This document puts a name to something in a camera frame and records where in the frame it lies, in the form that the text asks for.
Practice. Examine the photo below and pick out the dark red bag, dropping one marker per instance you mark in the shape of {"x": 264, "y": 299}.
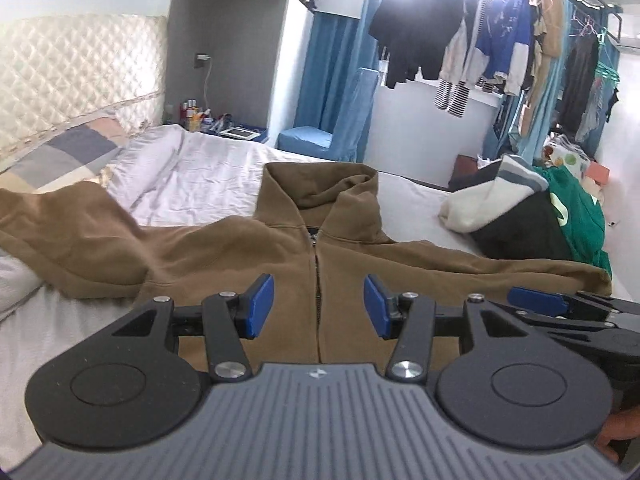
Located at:
{"x": 467, "y": 172}

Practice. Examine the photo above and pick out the checkered pillow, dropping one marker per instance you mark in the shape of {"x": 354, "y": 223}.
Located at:
{"x": 60, "y": 155}

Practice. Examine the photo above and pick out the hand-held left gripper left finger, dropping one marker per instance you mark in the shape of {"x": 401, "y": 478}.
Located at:
{"x": 262, "y": 305}

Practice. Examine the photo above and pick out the blue covered chair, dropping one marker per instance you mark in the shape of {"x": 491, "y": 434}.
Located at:
{"x": 345, "y": 120}

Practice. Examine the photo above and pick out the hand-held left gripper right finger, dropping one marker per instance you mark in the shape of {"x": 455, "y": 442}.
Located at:
{"x": 376, "y": 306}

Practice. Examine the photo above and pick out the cream quilted headboard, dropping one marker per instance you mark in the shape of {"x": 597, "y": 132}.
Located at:
{"x": 75, "y": 70}

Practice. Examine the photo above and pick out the green garment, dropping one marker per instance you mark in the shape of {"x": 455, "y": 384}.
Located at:
{"x": 585, "y": 220}

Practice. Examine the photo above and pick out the white tablet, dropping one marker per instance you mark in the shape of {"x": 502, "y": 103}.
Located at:
{"x": 237, "y": 132}

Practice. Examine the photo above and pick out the row of hanging clothes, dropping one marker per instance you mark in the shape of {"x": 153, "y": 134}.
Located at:
{"x": 450, "y": 35}

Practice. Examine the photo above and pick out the person's right hand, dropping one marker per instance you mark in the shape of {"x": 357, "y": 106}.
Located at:
{"x": 622, "y": 435}

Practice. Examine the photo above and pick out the wall socket with charger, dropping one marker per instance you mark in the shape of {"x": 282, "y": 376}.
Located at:
{"x": 202, "y": 59}

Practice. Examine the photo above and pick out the pink box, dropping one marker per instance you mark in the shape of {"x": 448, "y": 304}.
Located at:
{"x": 597, "y": 175}

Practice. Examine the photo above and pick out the brown zip hoodie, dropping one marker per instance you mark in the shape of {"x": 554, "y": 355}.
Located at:
{"x": 225, "y": 260}

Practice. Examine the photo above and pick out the floral cloth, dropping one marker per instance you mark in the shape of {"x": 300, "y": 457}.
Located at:
{"x": 567, "y": 157}

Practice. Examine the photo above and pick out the white crinkled duvet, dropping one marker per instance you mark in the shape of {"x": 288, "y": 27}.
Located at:
{"x": 210, "y": 175}

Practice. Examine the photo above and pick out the group of small bottles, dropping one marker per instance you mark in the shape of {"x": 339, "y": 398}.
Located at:
{"x": 192, "y": 116}

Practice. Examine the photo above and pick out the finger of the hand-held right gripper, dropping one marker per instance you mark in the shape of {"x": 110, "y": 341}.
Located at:
{"x": 540, "y": 302}
{"x": 570, "y": 329}

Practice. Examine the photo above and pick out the black garment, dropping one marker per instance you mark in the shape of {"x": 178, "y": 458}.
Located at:
{"x": 530, "y": 230}

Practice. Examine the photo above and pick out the white and grey sweater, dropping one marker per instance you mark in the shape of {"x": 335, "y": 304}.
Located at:
{"x": 480, "y": 205}

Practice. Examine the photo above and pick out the grey wardrobe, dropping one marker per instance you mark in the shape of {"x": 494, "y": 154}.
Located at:
{"x": 240, "y": 35}

